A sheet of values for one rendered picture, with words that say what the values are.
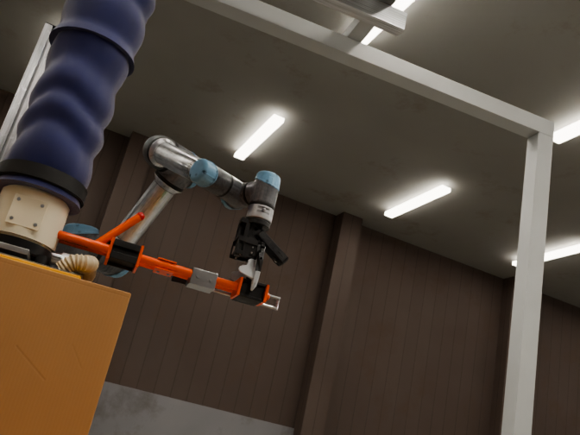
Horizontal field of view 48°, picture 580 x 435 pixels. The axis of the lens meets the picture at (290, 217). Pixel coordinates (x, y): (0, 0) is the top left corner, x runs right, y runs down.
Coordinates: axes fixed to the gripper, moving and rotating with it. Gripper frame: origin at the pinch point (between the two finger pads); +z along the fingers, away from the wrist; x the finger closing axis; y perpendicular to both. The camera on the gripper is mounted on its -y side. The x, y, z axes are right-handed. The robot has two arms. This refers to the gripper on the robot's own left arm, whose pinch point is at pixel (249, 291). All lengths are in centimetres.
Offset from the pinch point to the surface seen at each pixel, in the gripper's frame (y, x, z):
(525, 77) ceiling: -234, -214, -289
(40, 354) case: 46, 21, 31
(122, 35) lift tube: 53, 9, -57
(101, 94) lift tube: 53, 9, -38
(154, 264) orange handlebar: 27.0, 3.2, 0.8
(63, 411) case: 38, 21, 41
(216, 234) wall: -81, -605, -209
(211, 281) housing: 11.6, 3.5, 1.2
